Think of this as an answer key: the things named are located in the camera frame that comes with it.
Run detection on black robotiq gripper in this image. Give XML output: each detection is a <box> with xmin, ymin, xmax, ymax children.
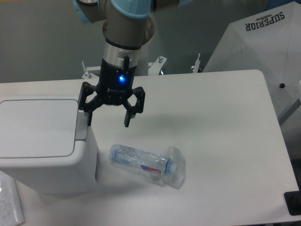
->
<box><xmin>78</xmin><ymin>57</ymin><xmax>145</xmax><ymax>128</ymax></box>

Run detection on white push-lid trash can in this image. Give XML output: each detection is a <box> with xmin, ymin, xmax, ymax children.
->
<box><xmin>0</xmin><ymin>95</ymin><xmax>98</xmax><ymax>194</ymax></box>

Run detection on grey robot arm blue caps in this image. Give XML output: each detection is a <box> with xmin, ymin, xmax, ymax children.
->
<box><xmin>73</xmin><ymin>0</ymin><xmax>188</xmax><ymax>127</ymax></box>

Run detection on clear plastic water bottle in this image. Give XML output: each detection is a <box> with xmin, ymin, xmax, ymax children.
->
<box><xmin>109</xmin><ymin>144</ymin><xmax>168</xmax><ymax>174</ymax></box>

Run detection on clear crumpled plastic bag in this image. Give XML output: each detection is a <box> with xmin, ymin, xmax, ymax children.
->
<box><xmin>149</xmin><ymin>146</ymin><xmax>186</xmax><ymax>189</ymax></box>

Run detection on white handwritten notepad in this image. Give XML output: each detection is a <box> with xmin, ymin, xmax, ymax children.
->
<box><xmin>0</xmin><ymin>171</ymin><xmax>24</xmax><ymax>226</ymax></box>

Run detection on white umbrella with lettering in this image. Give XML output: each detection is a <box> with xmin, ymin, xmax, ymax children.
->
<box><xmin>204</xmin><ymin>1</ymin><xmax>301</xmax><ymax>117</ymax></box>

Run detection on black device at table edge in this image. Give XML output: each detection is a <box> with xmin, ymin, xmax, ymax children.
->
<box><xmin>284</xmin><ymin>191</ymin><xmax>301</xmax><ymax>216</ymax></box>

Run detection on white bracket with bolt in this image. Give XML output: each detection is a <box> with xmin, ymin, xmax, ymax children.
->
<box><xmin>191</xmin><ymin>53</ymin><xmax>202</xmax><ymax>73</ymax></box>

